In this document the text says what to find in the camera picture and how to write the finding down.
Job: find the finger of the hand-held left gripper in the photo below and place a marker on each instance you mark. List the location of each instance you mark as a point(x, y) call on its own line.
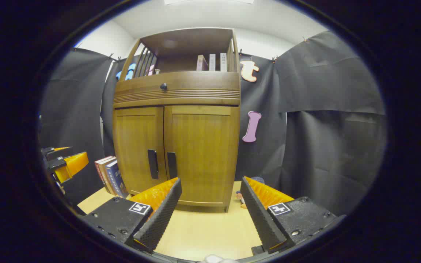
point(59, 152)
point(73, 164)

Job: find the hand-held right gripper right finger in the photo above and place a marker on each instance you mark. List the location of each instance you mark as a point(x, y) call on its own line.
point(261, 219)

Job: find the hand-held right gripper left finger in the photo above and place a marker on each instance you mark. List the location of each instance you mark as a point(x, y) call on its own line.
point(159, 219)

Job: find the wooden double-door shoe cabinet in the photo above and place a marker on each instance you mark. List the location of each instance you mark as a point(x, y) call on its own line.
point(188, 42)

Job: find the small plush toy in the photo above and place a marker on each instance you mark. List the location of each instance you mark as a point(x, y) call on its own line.
point(240, 198)

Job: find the brown book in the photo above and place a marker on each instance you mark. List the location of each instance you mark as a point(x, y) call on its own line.
point(106, 175)

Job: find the blue book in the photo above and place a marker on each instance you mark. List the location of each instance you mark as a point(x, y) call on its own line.
point(116, 179)

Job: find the black backdrop cloth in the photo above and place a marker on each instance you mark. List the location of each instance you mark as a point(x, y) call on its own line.
point(323, 146)

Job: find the wooden drawer with black knob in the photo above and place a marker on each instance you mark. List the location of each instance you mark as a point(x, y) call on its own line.
point(203, 86)

